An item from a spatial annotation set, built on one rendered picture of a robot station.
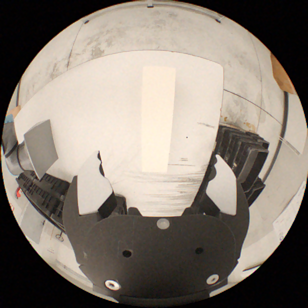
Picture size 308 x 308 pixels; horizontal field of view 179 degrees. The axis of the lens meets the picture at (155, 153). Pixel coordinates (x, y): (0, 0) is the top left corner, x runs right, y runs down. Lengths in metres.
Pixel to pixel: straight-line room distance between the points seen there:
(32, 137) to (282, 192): 3.06
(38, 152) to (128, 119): 0.36
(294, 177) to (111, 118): 2.69
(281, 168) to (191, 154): 2.48
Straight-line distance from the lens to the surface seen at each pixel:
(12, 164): 0.54
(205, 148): 0.34
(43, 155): 0.47
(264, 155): 0.94
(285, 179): 2.65
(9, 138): 0.52
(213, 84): 0.32
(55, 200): 0.55
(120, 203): 0.44
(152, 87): 0.22
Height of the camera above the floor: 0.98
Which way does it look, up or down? 60 degrees down
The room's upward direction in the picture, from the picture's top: 180 degrees clockwise
